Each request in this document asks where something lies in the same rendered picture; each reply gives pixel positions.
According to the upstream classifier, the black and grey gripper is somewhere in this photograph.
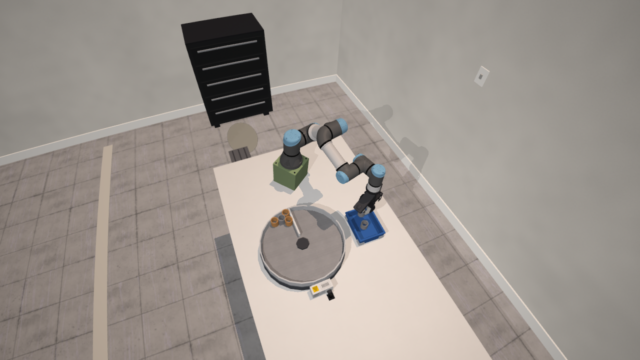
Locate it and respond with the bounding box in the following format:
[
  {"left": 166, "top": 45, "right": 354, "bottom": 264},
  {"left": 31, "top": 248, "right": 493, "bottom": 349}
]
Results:
[{"left": 363, "top": 184, "right": 383, "bottom": 215}]

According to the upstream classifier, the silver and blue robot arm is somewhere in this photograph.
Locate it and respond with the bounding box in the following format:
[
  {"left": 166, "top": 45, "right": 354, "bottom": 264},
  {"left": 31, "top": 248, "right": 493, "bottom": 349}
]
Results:
[{"left": 280, "top": 118, "right": 386, "bottom": 214}]

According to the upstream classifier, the blue crate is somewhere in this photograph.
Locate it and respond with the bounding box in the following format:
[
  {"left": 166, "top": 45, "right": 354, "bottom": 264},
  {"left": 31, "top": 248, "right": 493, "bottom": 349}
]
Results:
[{"left": 344, "top": 209, "right": 386, "bottom": 246}]

